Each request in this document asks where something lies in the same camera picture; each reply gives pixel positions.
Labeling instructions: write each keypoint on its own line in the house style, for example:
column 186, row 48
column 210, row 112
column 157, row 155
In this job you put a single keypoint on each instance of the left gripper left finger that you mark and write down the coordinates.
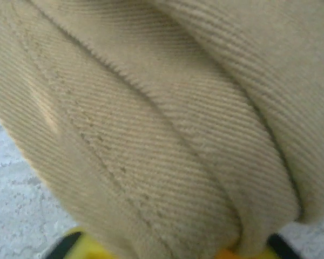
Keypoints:
column 78, row 246

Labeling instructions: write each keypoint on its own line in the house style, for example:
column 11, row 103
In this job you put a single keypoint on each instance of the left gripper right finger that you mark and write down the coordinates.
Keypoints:
column 275, row 249

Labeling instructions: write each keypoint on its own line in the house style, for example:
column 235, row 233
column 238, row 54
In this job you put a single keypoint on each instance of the tan trousers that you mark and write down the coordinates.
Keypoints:
column 162, row 108

